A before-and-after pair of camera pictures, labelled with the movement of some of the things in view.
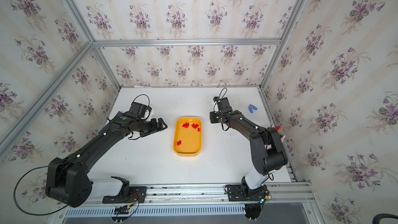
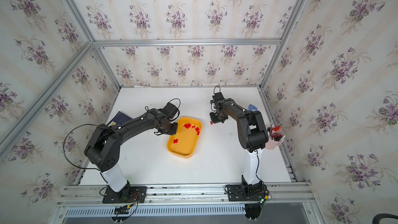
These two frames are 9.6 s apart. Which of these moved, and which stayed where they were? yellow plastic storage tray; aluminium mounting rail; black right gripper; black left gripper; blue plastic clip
Moved: black left gripper; yellow plastic storage tray
Stayed: aluminium mounting rail; blue plastic clip; black right gripper
